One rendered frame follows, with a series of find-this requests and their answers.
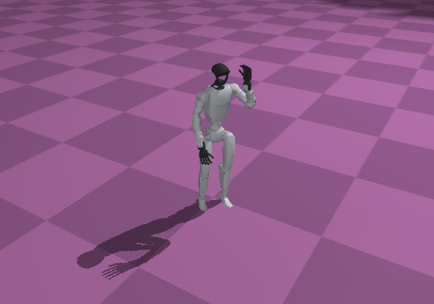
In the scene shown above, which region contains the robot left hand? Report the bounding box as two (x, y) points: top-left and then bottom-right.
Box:
(239, 65), (252, 91)

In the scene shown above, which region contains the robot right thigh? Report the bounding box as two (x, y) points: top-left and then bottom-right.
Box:
(199, 134), (212, 180)

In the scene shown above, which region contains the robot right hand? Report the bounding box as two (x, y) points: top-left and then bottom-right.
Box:
(198, 141), (214, 165)

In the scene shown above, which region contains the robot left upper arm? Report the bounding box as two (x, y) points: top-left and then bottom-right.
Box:
(228, 83), (256, 109)

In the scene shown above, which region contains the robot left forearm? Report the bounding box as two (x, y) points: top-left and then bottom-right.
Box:
(243, 85), (256, 103)

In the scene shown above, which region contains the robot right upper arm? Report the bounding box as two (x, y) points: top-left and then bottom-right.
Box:
(192, 90), (210, 124)

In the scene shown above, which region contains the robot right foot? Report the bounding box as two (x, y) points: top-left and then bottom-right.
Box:
(198, 197), (208, 211)

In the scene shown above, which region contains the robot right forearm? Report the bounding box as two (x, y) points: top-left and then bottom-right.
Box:
(192, 117), (203, 148)

